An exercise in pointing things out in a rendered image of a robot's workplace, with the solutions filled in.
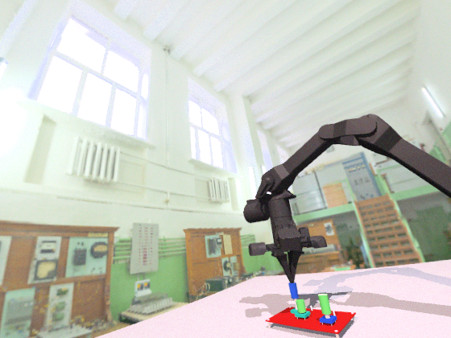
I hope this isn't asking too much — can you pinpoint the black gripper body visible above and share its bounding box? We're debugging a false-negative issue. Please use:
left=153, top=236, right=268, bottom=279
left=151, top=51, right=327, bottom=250
left=248, top=216, right=328, bottom=256

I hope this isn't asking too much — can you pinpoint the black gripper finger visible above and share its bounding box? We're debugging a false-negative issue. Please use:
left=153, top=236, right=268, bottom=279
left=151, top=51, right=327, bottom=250
left=288, top=251, right=304, bottom=283
left=272, top=253, right=292, bottom=283

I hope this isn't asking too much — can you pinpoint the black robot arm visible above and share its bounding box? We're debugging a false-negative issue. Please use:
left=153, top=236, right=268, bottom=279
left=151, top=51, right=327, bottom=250
left=243, top=113, right=451, bottom=252

